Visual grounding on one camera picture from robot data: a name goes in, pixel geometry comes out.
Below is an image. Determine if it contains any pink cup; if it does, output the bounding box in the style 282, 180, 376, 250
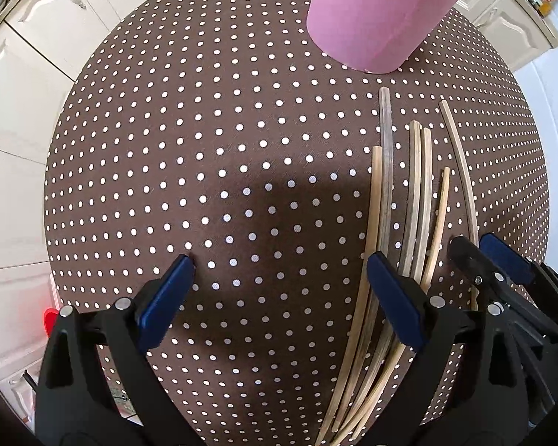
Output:
306, 0, 487, 75

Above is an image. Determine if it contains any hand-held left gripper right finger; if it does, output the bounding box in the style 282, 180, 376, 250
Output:
366, 251, 531, 446

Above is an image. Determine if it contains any bunch of wooden chopsticks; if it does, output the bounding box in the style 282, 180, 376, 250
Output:
314, 87, 452, 446

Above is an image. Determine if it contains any single wooden chopstick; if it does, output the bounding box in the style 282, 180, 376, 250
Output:
438, 100, 481, 312

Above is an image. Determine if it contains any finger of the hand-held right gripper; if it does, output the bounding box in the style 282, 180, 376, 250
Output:
449, 236, 558, 421
479, 233, 558, 317

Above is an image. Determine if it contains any brown polka dot tablecloth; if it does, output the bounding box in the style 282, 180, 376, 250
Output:
44, 0, 552, 446

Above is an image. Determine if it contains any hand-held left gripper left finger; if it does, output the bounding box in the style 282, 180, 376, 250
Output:
35, 255, 196, 446

